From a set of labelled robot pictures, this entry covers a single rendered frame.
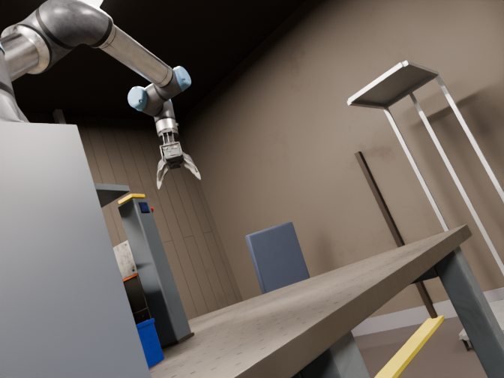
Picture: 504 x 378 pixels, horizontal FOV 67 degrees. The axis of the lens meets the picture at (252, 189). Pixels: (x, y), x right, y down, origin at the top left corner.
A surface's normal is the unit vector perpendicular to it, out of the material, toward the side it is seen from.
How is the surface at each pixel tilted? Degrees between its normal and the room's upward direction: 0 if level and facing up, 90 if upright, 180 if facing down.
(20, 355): 90
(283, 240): 98
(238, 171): 90
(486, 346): 90
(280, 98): 90
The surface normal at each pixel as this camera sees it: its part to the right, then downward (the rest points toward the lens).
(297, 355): 0.66, -0.41
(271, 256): 0.47, -0.23
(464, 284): -0.66, 0.08
